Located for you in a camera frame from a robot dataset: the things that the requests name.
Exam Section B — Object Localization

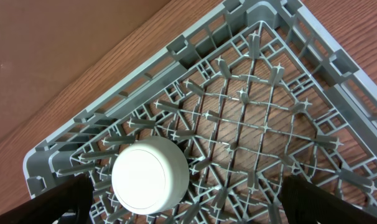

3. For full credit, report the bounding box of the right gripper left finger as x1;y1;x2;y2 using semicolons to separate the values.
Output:
0;174;94;224

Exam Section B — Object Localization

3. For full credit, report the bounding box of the grey dishwasher rack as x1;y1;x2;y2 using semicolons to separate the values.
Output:
23;1;377;223

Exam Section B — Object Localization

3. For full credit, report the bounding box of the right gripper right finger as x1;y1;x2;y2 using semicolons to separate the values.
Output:
279;175;377;224

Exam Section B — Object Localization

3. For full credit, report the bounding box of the grey bowl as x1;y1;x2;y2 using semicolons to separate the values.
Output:
111;136;190;215

